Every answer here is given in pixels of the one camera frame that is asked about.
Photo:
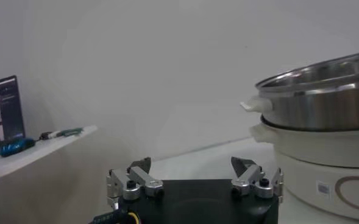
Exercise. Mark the small black phone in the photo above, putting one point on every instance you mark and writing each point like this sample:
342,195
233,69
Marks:
44,135

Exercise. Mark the dark laptop computer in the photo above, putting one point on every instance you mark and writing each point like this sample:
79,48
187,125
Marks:
2,115

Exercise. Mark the small white side table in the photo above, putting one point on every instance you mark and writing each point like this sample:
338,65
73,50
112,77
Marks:
30,176

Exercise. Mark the white work table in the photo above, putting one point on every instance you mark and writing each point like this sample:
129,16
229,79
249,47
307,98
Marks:
203,161

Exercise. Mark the green circuit board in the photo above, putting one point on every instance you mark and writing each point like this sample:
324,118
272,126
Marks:
71,132

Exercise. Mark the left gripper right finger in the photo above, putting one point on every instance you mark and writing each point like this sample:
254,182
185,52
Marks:
252,179

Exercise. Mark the small white device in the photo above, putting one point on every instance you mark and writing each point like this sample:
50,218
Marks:
55,133

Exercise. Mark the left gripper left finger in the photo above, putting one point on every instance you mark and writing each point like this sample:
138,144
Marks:
136,182

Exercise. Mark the stainless steel steamer basket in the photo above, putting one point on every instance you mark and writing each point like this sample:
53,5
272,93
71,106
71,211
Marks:
319,109

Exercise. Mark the blue computer mouse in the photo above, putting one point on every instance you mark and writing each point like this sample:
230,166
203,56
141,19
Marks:
16,147

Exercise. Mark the white electric cooking pot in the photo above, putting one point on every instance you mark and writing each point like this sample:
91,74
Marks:
304,152

